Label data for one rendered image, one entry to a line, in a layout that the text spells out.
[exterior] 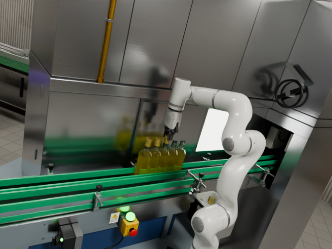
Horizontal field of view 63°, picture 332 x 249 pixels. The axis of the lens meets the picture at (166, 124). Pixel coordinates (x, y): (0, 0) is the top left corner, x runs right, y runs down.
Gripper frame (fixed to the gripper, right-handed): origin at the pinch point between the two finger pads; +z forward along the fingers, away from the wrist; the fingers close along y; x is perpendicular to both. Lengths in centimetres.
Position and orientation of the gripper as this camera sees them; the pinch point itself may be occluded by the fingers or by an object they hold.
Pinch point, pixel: (168, 135)
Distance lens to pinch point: 148.5
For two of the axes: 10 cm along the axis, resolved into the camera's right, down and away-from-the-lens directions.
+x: 8.2, 0.1, 5.7
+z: -2.4, 9.2, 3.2
